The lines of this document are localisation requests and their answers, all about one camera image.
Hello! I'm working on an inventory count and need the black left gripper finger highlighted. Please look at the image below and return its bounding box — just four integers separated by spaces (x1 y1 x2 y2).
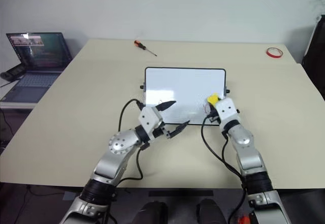
155 100 177 112
169 120 191 140

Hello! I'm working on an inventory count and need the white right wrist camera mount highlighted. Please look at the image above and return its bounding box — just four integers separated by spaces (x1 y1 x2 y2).
214 97 241 131

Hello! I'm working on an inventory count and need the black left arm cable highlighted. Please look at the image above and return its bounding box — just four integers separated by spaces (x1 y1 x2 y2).
118 99 143 181

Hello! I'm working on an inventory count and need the orange-black handled screwdriver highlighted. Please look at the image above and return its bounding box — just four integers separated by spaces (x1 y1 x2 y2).
134 40 158 57

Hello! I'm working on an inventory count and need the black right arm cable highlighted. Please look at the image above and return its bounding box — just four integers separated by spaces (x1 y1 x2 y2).
201 114 251 224

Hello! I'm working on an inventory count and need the black chair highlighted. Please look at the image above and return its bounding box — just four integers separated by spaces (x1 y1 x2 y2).
301 15 325 98

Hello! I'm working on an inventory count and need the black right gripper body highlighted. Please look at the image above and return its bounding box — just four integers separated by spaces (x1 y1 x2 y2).
207 112 221 125

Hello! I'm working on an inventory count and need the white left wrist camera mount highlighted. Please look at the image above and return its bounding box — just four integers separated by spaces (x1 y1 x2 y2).
138 106 165 141

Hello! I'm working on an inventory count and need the red tape roll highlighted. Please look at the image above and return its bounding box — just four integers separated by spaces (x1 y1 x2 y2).
266 47 284 59

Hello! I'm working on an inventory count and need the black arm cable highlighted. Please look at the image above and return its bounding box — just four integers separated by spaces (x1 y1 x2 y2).
201 114 251 224
118 99 143 181

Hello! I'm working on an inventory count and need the small black-framed whiteboard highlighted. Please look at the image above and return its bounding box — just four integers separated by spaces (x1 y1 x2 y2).
140 67 231 126

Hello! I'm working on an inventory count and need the yellow whiteboard eraser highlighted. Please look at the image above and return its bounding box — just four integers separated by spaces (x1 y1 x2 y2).
206 92 221 107

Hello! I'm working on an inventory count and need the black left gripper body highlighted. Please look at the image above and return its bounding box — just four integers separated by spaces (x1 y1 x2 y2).
152 124 172 140

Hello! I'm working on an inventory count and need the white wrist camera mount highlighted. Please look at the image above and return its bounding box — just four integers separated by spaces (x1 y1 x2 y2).
138 106 165 141
214 97 241 131

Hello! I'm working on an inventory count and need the black handheld device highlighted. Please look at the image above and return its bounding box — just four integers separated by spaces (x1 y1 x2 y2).
0 65 26 81

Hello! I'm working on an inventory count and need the open grey laptop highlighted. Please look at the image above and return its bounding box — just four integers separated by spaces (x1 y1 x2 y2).
0 32 73 103

